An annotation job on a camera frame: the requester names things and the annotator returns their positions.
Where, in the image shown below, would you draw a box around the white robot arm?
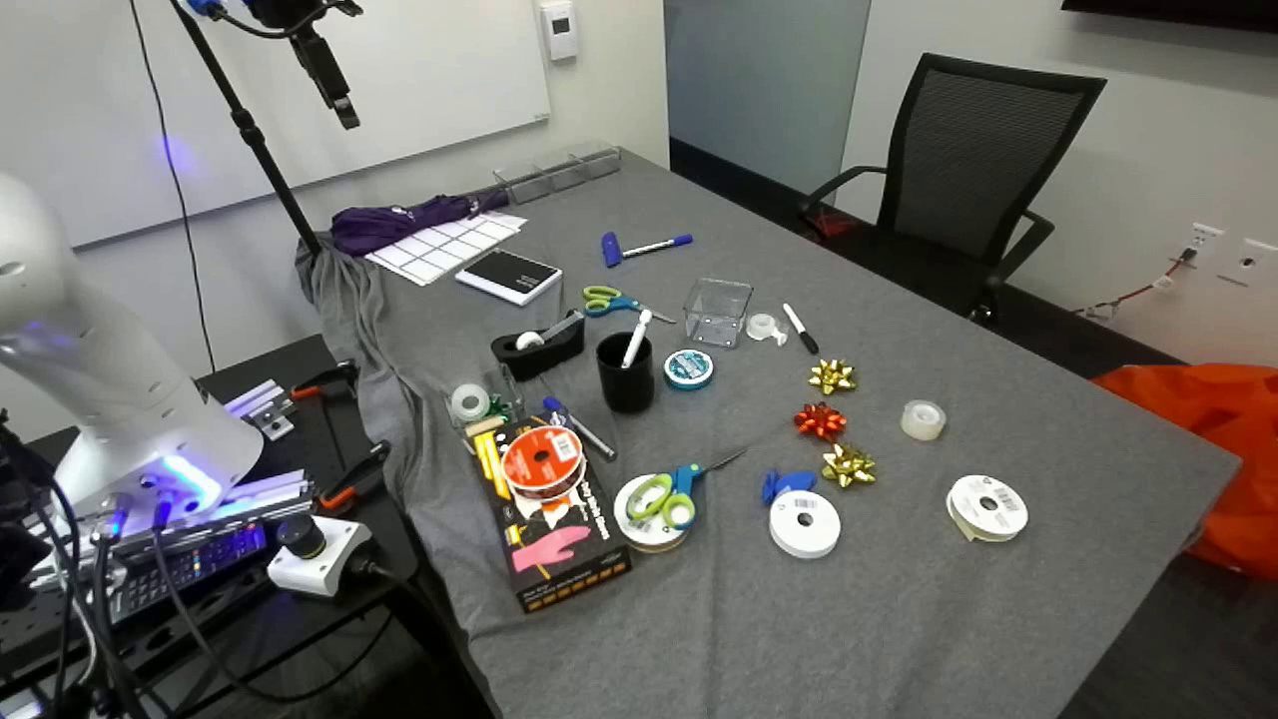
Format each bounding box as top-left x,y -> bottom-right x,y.
0,176 -> 264,511

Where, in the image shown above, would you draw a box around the black mug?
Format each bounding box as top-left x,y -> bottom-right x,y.
594,333 -> 655,416

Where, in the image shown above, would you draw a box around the blue-capped white marker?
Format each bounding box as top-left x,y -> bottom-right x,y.
598,232 -> 694,268

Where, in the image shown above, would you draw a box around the black-capped white marker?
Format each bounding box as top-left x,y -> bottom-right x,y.
783,304 -> 819,356

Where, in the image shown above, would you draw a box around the round teal tin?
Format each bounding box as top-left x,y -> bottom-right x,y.
663,348 -> 717,390

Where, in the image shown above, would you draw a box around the blue pen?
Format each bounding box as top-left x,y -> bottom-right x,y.
544,394 -> 618,458

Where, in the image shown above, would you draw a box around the black tape dispenser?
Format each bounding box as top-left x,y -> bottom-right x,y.
492,314 -> 582,380

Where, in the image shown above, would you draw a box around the blue green scissors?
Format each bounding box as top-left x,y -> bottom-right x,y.
625,448 -> 741,530

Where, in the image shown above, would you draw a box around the white ribbon spool left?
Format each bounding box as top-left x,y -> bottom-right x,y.
611,477 -> 694,551

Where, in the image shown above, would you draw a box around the white ribbon spool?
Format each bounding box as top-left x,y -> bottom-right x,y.
769,491 -> 844,559
611,477 -> 694,551
948,477 -> 1032,543

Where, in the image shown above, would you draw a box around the red gift bow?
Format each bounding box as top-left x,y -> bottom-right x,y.
797,405 -> 848,438

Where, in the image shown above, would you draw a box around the black craft kit box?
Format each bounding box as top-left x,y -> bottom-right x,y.
462,416 -> 630,617

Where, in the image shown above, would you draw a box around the gold gift bow upper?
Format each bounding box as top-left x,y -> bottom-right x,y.
806,361 -> 859,394

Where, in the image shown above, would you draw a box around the gold gift bow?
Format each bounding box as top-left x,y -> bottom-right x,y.
806,361 -> 859,394
823,445 -> 878,491

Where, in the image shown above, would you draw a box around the clear tape roll left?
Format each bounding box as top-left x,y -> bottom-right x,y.
446,384 -> 492,425

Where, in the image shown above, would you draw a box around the blue gift bow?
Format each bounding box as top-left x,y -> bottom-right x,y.
762,472 -> 819,507

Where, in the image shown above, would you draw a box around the gold gift bow lower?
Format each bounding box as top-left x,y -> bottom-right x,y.
823,445 -> 878,491

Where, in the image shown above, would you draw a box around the white ribbon spool middle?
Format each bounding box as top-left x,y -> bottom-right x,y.
769,491 -> 844,559

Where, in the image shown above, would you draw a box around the white label sheet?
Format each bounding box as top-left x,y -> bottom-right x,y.
373,211 -> 524,288

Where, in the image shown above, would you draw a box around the small clear tape roll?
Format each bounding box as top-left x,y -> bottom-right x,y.
900,401 -> 948,445

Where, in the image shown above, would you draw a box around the purple cloth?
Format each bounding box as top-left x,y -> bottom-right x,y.
332,192 -> 509,254

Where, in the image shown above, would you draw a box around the white ribbon spool right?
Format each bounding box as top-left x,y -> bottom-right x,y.
948,477 -> 1032,543

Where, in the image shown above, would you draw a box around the black office chair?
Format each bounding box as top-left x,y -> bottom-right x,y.
801,51 -> 1104,322

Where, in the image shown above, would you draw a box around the whiteboard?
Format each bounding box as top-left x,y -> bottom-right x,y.
0,0 -> 553,247

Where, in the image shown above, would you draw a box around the orange bag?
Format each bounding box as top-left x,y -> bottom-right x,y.
1097,362 -> 1278,583

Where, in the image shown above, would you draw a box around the green-handled scissors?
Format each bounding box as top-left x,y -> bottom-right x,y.
581,284 -> 639,318

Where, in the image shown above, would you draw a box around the orange-handled pliers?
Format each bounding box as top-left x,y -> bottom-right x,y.
317,445 -> 388,517

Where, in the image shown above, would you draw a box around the wall thermostat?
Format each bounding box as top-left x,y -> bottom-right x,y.
541,0 -> 581,65

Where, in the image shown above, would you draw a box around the black camera tripod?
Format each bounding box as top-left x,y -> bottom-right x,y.
170,0 -> 368,254

